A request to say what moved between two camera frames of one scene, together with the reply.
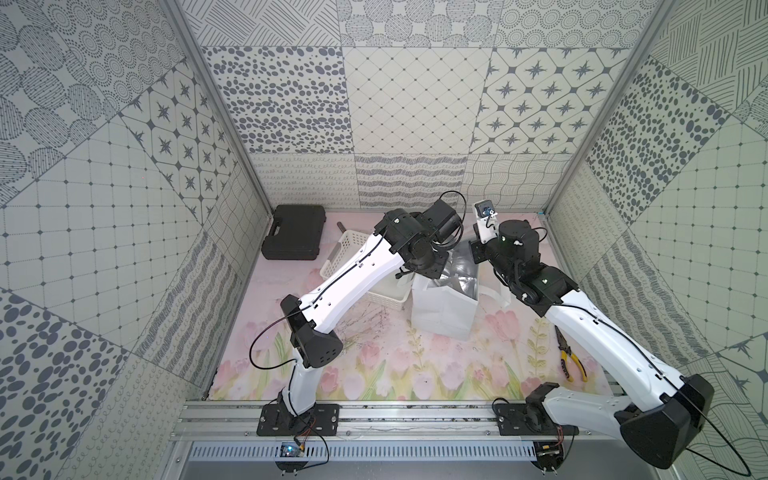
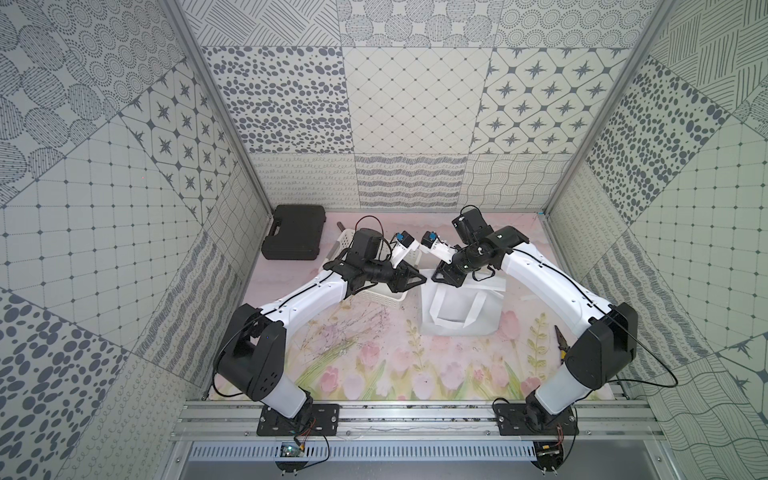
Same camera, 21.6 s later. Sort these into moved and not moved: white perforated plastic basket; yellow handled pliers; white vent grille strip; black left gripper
Moved: black left gripper
Not moved: yellow handled pliers; white perforated plastic basket; white vent grille strip
